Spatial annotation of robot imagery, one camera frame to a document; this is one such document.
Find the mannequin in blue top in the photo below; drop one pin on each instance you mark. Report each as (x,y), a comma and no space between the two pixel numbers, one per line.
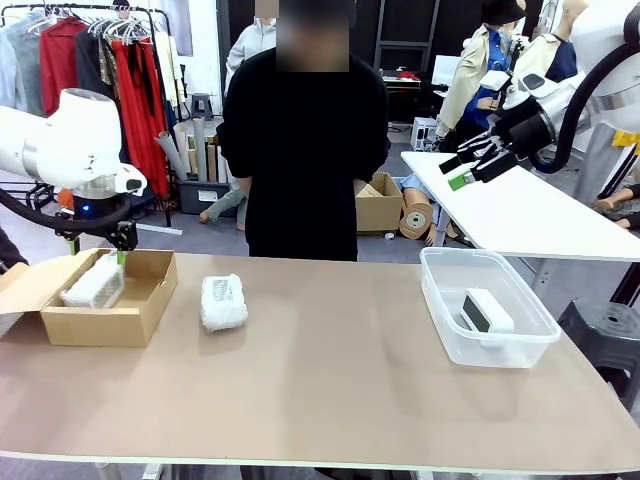
(555,55)

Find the white paper roll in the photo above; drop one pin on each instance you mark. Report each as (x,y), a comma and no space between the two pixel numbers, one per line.
(187,150)

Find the red hanging sweater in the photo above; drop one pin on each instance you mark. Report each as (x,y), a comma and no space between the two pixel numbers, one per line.
(60,65)

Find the long red dress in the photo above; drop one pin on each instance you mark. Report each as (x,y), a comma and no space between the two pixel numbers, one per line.
(140,115)

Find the black plastic stool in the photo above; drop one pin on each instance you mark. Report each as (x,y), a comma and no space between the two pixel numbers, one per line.
(605,340)

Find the brown paper roll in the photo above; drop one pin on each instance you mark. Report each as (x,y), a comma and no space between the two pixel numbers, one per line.
(213,162)

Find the brown cardboard box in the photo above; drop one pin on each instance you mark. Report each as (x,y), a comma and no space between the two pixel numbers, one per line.
(100,327)

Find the person in grey hoodie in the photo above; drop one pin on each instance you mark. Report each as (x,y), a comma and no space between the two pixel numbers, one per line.
(247,50)

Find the black hanging garment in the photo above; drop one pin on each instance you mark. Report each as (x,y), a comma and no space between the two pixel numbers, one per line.
(92,65)

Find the grey storage bin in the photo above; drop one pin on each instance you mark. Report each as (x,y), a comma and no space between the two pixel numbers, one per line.
(200,197)

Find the loosely bubble-wrapped white clock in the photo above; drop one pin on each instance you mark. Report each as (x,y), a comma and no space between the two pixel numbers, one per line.
(90,290)

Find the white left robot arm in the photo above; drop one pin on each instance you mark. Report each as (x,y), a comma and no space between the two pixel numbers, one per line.
(65,145)

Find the light blue hanging garment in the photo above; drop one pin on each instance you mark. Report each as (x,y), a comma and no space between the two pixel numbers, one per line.
(20,65)

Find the white monitor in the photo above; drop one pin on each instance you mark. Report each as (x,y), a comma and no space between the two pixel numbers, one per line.
(445,70)

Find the person right forearm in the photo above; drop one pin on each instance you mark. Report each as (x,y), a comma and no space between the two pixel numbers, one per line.
(244,186)

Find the white desktop computer case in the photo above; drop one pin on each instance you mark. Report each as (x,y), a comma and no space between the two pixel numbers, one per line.
(425,134)

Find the unwrapped white digital clock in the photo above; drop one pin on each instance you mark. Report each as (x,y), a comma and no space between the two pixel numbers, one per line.
(492,312)

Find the grey paper roll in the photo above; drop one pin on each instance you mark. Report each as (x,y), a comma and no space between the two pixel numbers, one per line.
(172,157)

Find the clear plastic container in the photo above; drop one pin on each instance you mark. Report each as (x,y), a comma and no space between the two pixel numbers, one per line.
(530,345)

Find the mannequin in beige coat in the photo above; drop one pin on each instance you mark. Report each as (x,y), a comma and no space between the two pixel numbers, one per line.
(470,75)

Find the white table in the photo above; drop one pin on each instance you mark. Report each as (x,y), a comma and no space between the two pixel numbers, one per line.
(525,220)

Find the bystander dark sleeve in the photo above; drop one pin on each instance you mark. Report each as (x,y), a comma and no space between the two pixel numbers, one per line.
(12,252)

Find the person in black sweater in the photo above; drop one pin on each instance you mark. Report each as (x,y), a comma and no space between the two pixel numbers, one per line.
(305,150)

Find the seated mannequin legs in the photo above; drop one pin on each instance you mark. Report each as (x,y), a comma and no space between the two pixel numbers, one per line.
(620,202)

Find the mannequin leg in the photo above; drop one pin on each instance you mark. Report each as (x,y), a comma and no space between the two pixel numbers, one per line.
(220,207)

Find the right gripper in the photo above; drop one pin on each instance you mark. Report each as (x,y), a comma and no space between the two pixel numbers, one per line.
(527,137)

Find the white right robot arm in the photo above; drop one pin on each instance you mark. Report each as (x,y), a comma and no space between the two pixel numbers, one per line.
(610,60)

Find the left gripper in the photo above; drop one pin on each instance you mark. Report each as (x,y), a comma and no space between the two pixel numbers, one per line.
(100,204)

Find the open cardboard floor box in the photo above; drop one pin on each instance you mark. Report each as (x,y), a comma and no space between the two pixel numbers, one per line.
(380,210)

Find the cream hanging garment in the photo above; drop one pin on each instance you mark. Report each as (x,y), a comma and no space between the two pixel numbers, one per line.
(165,70)

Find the black clothes rack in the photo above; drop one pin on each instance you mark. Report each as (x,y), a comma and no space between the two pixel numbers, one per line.
(165,150)

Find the tightly bubble-wrapped white clock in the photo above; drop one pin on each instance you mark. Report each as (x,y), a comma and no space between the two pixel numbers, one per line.
(222,312)

